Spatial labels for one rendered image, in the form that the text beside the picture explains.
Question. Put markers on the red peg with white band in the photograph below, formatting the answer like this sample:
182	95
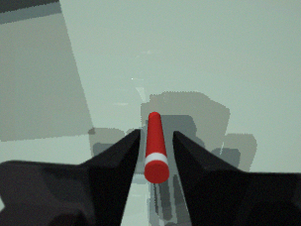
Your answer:
156	163

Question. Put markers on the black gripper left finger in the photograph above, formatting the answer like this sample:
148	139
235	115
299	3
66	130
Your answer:
98	187

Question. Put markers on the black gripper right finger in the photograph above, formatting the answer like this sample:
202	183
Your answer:
218	194

